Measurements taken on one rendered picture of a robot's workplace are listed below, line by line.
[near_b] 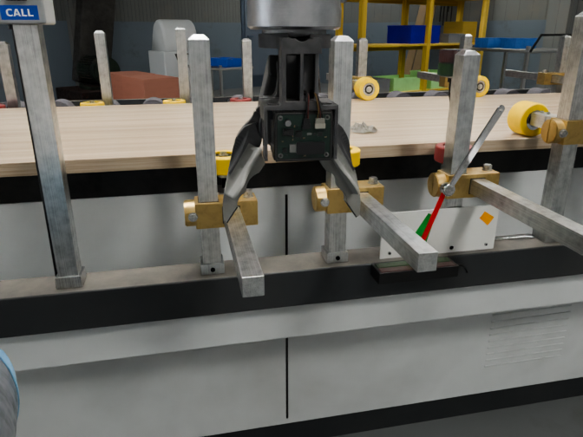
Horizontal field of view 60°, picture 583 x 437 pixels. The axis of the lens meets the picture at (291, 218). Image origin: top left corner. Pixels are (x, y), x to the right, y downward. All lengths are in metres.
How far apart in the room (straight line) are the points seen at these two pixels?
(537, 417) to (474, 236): 0.87
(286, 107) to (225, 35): 10.47
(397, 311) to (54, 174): 0.75
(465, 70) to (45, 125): 0.75
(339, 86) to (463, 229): 0.41
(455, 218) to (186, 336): 0.60
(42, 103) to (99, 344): 0.47
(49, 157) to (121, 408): 0.74
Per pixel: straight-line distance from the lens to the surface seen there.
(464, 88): 1.04
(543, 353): 1.77
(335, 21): 0.50
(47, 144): 0.93
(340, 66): 0.93
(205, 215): 0.94
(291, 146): 0.48
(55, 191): 0.95
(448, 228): 1.10
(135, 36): 10.11
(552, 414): 1.90
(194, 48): 0.89
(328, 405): 1.53
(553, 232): 0.90
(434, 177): 1.06
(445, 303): 1.21
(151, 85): 5.12
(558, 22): 8.66
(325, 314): 1.10
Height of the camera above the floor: 1.14
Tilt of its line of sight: 20 degrees down
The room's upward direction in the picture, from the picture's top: straight up
